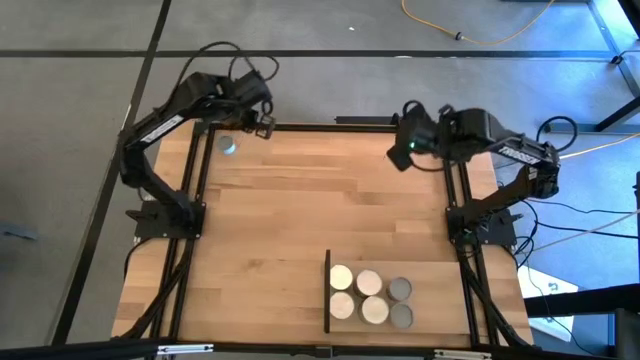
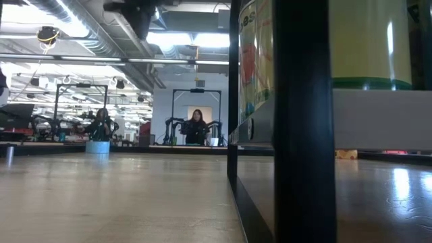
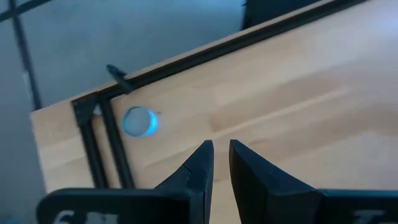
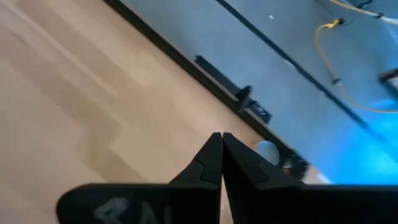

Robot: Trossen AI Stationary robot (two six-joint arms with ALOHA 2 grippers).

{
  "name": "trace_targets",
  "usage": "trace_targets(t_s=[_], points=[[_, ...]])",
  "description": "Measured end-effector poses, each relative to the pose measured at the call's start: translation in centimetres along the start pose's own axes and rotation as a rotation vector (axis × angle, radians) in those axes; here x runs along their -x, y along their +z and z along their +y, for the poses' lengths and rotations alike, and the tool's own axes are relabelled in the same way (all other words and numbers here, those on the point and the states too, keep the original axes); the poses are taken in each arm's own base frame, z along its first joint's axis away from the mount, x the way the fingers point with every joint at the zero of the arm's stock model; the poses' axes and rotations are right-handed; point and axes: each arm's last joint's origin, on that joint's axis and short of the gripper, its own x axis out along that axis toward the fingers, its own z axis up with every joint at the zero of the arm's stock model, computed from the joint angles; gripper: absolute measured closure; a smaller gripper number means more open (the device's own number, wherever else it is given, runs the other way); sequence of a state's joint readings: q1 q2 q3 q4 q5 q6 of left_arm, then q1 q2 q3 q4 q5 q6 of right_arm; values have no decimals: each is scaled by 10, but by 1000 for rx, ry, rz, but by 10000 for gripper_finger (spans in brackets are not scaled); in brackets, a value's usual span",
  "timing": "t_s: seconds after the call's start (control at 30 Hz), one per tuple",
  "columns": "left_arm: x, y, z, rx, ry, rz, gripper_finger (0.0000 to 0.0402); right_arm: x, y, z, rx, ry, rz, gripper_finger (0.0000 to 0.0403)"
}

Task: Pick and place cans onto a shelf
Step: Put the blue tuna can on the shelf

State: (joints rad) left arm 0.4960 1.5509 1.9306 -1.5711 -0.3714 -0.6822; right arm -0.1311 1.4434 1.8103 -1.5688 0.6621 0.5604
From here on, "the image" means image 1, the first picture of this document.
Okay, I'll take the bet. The black beam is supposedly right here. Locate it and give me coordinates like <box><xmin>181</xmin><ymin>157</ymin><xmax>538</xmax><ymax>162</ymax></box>
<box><xmin>523</xmin><ymin>284</ymin><xmax>640</xmax><ymax>319</ymax></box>

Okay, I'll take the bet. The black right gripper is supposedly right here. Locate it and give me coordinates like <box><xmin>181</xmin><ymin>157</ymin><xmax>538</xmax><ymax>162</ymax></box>
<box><xmin>387</xmin><ymin>102</ymin><xmax>444</xmax><ymax>172</ymax></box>

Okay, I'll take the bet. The Carrots labelled tall can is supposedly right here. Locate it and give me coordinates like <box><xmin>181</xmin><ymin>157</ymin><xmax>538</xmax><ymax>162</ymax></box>
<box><xmin>328</xmin><ymin>291</ymin><xmax>355</xmax><ymax>321</ymax></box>

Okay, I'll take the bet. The tall labelled tin can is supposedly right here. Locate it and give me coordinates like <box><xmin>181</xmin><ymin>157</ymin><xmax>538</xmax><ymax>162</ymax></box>
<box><xmin>353</xmin><ymin>269</ymin><xmax>383</xmax><ymax>300</ymax></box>

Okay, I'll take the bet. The yellow cable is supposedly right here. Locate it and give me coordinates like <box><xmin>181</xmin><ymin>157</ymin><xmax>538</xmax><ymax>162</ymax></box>
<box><xmin>399</xmin><ymin>0</ymin><xmax>556</xmax><ymax>47</ymax></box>

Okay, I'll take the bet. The yellow extension cord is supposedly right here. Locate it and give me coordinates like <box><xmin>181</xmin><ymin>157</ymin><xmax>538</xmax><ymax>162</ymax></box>
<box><xmin>557</xmin><ymin>132</ymin><xmax>640</xmax><ymax>162</ymax></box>

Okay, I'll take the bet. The white paper sheet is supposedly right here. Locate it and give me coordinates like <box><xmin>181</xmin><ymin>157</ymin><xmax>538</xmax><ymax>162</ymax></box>
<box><xmin>517</xmin><ymin>263</ymin><xmax>580</xmax><ymax>344</ymax></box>

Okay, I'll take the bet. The grey-blue desk frame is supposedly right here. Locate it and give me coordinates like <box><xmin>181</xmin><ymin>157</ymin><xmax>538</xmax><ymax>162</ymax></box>
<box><xmin>542</xmin><ymin>0</ymin><xmax>640</xmax><ymax>136</ymax></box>

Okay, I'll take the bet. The orange black-patterned short can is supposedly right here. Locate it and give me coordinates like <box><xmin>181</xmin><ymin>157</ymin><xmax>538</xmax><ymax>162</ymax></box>
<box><xmin>387</xmin><ymin>277</ymin><xmax>414</xmax><ymax>303</ymax></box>

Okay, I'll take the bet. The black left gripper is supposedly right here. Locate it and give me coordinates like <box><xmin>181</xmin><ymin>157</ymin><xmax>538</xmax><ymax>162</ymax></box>
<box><xmin>234</xmin><ymin>69</ymin><xmax>276</xmax><ymax>140</ymax></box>

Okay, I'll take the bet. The Tomatoes labelled tall can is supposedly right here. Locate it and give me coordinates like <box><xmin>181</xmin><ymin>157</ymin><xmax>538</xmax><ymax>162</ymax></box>
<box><xmin>328</xmin><ymin>263</ymin><xmax>355</xmax><ymax>292</ymax></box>

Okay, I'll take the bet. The silver metal bracket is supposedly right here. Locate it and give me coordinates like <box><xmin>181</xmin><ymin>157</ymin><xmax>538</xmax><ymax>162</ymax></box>
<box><xmin>156</xmin><ymin>342</ymin><xmax>215</xmax><ymax>356</ymax></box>
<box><xmin>433</xmin><ymin>348</ymin><xmax>494</xmax><ymax>360</ymax></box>

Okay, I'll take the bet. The Saucy spaghetti short can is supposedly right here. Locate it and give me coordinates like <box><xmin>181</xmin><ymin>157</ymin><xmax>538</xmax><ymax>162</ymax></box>
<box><xmin>389</xmin><ymin>303</ymin><xmax>415</xmax><ymax>330</ymax></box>

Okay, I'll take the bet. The black bar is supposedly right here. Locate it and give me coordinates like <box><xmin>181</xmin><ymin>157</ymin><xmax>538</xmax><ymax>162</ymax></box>
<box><xmin>333</xmin><ymin>114</ymin><xmax>401</xmax><ymax>127</ymax></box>

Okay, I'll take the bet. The black aluminium table frame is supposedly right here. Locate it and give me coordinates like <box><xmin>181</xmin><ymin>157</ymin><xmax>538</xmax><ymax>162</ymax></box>
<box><xmin>113</xmin><ymin>122</ymin><xmax>535</xmax><ymax>359</ymax></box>

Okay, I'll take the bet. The tall yellow blue can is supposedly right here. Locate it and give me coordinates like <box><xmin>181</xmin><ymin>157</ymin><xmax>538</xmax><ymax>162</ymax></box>
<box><xmin>357</xmin><ymin>295</ymin><xmax>390</xmax><ymax>326</ymax></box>

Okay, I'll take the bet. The short blue tin can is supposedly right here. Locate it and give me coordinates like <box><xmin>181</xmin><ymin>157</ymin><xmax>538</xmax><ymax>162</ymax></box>
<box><xmin>216</xmin><ymin>134</ymin><xmax>237</xmax><ymax>156</ymax></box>

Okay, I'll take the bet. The black camera rig frame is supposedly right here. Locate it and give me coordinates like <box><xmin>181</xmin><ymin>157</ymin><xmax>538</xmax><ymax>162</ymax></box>
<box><xmin>0</xmin><ymin>337</ymin><xmax>216</xmax><ymax>360</ymax></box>

